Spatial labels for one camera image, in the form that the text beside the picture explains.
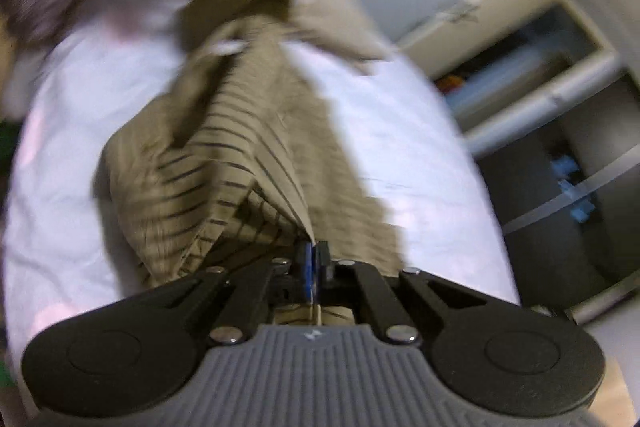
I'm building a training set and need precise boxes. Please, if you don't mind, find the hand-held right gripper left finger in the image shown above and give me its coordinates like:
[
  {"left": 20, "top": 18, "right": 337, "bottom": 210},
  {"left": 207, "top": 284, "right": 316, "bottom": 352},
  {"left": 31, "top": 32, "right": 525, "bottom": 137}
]
[{"left": 165, "top": 241, "right": 314, "bottom": 347}]

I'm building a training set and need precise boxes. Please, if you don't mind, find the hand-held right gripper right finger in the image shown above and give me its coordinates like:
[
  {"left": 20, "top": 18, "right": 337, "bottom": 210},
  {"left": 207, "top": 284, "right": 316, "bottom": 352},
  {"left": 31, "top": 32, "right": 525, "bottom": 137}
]
[{"left": 312, "top": 240, "right": 490, "bottom": 348}]

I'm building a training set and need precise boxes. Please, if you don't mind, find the olive striped shirt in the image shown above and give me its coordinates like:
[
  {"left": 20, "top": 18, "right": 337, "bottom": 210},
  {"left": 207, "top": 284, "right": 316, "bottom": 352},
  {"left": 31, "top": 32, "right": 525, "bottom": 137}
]
[{"left": 97, "top": 0, "right": 407, "bottom": 328}]

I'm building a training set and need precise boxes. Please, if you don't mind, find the blue plastic object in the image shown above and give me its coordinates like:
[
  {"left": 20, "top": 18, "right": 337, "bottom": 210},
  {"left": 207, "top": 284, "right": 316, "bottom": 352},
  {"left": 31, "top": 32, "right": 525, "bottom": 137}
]
[{"left": 550, "top": 157, "right": 597, "bottom": 224}]

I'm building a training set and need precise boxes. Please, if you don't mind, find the white shelf unit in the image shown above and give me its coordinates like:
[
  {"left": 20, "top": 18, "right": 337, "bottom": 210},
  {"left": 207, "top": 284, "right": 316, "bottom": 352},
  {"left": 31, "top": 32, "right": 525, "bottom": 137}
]
[{"left": 395, "top": 0, "right": 640, "bottom": 328}]

